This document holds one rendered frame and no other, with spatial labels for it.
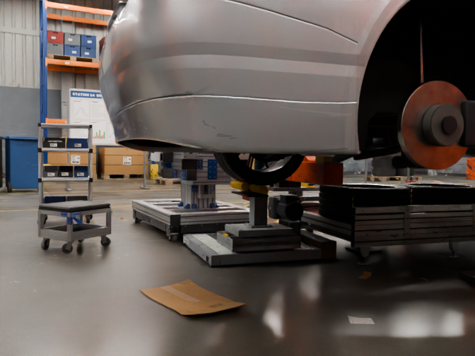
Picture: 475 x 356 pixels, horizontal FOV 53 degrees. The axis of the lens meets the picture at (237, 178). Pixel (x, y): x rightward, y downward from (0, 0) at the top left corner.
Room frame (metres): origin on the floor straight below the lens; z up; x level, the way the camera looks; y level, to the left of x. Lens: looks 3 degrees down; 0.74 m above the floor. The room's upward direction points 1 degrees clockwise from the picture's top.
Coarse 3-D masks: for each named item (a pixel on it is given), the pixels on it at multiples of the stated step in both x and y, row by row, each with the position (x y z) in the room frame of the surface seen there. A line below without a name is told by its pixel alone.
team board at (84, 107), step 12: (72, 96) 8.94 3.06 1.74; (84, 96) 9.03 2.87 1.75; (96, 96) 9.13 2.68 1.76; (72, 108) 8.94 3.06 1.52; (84, 108) 9.03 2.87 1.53; (96, 108) 9.13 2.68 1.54; (72, 120) 8.94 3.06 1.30; (84, 120) 9.03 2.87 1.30; (96, 120) 9.13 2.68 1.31; (108, 120) 9.23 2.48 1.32; (72, 132) 8.94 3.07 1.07; (84, 132) 9.03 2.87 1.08; (96, 132) 9.13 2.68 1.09; (108, 132) 9.23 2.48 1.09; (96, 144) 9.13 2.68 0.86; (108, 144) 9.23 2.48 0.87; (144, 156) 9.54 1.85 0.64; (144, 168) 9.54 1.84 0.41; (144, 180) 9.54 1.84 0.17
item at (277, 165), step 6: (288, 156) 3.39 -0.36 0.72; (294, 156) 3.35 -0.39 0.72; (240, 162) 3.22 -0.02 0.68; (252, 162) 3.45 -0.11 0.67; (264, 162) 3.48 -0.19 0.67; (276, 162) 3.48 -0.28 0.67; (282, 162) 3.40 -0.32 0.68; (288, 162) 3.33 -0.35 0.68; (246, 168) 3.24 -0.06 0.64; (264, 168) 3.52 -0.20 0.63; (270, 168) 3.43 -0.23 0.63; (276, 168) 3.35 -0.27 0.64; (282, 168) 3.32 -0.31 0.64
